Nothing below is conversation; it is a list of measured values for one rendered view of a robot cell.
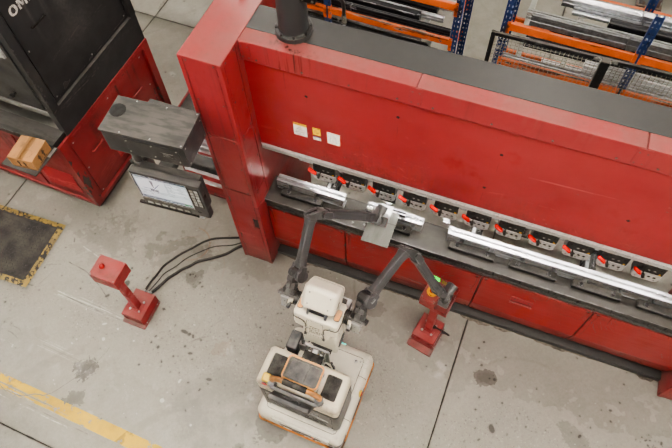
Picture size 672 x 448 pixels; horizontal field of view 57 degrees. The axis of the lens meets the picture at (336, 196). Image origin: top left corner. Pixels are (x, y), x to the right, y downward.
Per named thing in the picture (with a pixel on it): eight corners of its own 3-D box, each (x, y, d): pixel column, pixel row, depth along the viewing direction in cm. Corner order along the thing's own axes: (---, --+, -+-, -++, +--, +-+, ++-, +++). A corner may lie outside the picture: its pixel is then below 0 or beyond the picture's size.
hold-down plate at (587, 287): (570, 287, 391) (571, 285, 388) (571, 280, 393) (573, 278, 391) (619, 302, 385) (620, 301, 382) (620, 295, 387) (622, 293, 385)
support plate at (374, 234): (360, 240, 399) (360, 239, 398) (373, 207, 412) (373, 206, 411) (387, 248, 395) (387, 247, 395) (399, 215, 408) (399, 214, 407)
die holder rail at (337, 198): (277, 187, 435) (276, 179, 427) (281, 180, 438) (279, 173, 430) (343, 208, 425) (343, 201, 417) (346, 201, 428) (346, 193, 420)
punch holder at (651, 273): (629, 274, 362) (640, 262, 348) (630, 262, 366) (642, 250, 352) (655, 283, 359) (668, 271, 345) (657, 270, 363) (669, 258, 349)
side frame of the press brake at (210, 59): (244, 254, 506) (175, 54, 309) (285, 173, 546) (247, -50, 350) (272, 264, 501) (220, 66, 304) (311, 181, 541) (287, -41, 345)
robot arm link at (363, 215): (312, 214, 361) (322, 220, 353) (314, 205, 360) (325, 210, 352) (366, 218, 388) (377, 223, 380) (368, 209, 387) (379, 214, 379)
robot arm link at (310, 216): (302, 204, 354) (312, 210, 347) (321, 205, 363) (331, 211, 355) (286, 277, 363) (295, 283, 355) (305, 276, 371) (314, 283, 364)
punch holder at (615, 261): (594, 264, 366) (604, 251, 352) (596, 252, 370) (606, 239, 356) (620, 272, 363) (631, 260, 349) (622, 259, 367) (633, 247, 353)
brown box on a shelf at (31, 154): (1, 164, 438) (-7, 154, 428) (24, 137, 451) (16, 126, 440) (36, 177, 432) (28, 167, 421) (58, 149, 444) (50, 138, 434)
